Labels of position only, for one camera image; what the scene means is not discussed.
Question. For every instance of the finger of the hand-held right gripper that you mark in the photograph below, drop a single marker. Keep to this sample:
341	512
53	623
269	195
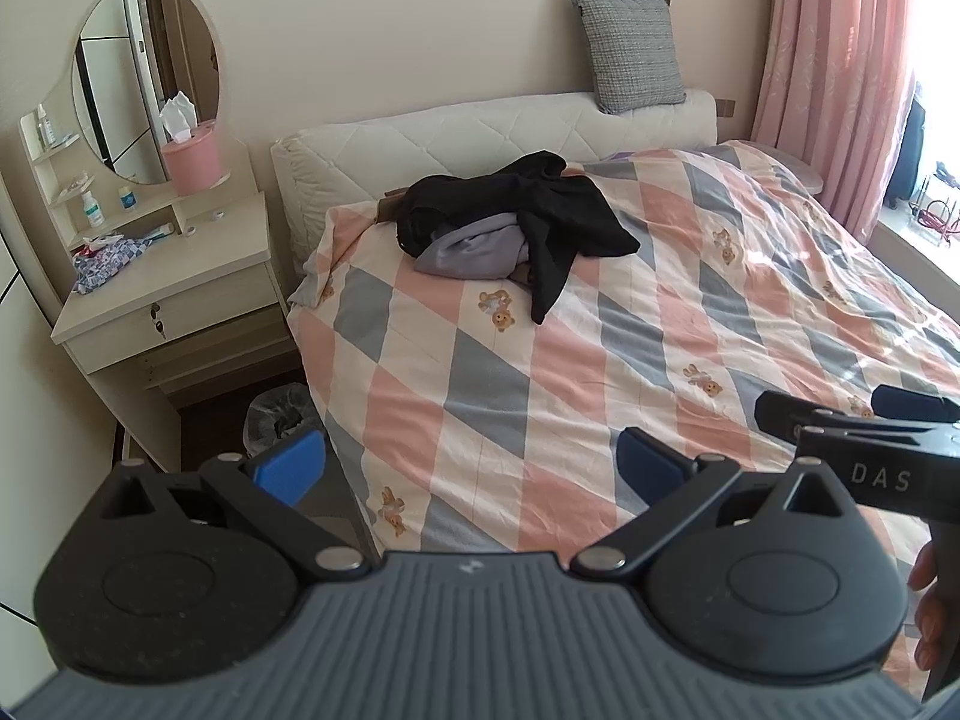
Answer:
784	411
919	403

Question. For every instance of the grey garment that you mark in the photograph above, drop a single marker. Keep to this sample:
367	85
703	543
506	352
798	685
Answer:
469	244

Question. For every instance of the white tissue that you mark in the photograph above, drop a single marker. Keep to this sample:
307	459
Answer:
176	116

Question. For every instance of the white bottle teal label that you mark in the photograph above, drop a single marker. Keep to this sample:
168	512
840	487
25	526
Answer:
91	208

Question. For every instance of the oval mirror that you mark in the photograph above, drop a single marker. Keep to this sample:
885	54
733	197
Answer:
127	75

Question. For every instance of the person's right hand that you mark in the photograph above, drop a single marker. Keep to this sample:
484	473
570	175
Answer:
928	615

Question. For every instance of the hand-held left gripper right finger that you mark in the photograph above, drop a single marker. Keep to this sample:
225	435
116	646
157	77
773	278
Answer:
649	465

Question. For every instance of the cream vanity dresser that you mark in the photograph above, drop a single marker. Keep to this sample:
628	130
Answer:
187	285

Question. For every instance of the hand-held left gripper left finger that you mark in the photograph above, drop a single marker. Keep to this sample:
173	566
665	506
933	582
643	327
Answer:
289	463

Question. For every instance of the bed with checkered quilt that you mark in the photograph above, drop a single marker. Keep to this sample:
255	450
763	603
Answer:
570	367

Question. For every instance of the window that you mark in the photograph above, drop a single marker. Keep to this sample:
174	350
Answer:
937	45

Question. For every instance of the pink tissue box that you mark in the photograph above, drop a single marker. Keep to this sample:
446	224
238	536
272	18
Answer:
193	161

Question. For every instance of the white quilted headboard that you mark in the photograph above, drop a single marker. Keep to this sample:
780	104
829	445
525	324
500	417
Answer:
450	135

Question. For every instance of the drawer keys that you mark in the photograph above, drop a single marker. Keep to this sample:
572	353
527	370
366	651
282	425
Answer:
157	321

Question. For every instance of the slim white bottle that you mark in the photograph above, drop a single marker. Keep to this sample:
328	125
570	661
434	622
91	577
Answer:
46	126

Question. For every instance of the grey woven pillow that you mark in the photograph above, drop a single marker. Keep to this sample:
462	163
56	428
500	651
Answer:
634	49

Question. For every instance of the dark bag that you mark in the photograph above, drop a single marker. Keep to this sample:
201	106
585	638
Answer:
909	146

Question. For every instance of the pink curtain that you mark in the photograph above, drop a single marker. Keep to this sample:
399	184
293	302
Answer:
825	37

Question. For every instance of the black pants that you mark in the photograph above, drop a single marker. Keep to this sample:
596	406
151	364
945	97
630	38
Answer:
510	199

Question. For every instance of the blue patterned cloth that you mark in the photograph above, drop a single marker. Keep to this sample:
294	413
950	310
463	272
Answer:
105	261

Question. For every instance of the lined trash bin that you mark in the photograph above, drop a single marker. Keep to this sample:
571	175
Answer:
281	409

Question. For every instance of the toothpaste tube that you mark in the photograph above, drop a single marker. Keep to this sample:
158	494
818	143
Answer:
155	234

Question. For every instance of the brown garment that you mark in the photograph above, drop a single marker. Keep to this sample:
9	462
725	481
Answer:
390	208

